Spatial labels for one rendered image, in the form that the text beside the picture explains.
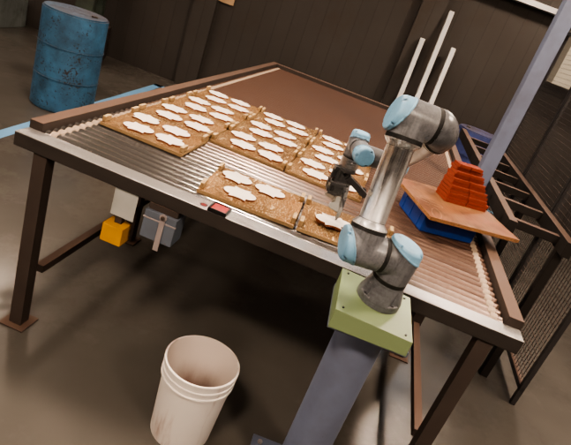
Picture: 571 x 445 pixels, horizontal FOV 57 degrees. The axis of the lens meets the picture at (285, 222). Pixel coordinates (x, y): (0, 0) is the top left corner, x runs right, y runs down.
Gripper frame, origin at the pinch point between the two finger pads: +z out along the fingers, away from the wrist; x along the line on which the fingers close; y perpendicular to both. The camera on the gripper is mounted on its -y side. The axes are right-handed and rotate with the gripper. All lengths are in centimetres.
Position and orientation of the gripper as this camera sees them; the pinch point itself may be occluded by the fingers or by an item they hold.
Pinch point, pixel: (334, 213)
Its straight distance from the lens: 218.0
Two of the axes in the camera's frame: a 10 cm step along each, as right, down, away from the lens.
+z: -3.2, 8.6, 3.9
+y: -9.5, -2.7, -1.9
